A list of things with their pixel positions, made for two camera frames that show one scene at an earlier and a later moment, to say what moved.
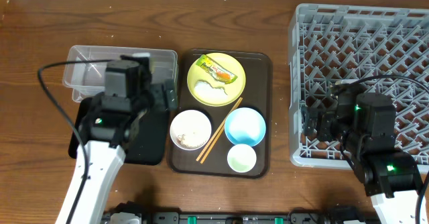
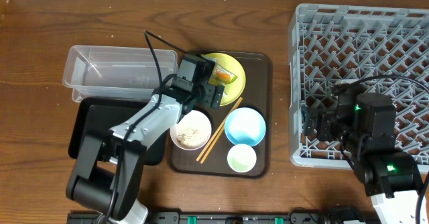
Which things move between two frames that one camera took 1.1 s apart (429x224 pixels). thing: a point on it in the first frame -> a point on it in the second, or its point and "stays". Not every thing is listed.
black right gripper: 326,120 stays
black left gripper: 172,103 -> 215,102
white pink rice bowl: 190,130 stays
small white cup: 241,157 stays
